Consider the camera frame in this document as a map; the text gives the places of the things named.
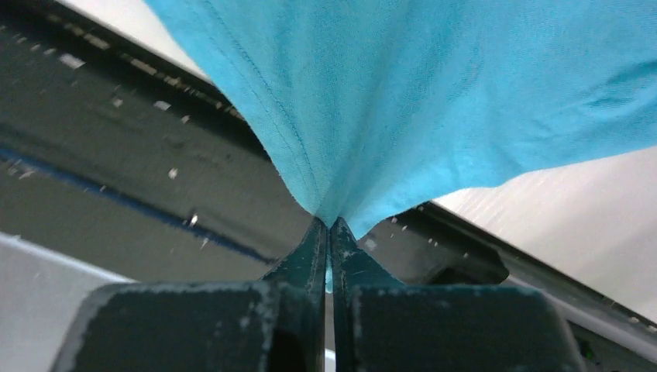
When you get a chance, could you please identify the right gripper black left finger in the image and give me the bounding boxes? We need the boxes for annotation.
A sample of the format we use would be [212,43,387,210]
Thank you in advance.
[52,219,328,371]

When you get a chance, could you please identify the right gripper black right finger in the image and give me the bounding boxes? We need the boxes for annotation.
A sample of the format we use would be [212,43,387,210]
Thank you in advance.
[329,219,585,371]

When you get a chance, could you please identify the teal t shirt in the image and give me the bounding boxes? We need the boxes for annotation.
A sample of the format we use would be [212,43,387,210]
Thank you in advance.
[143,0,657,241]

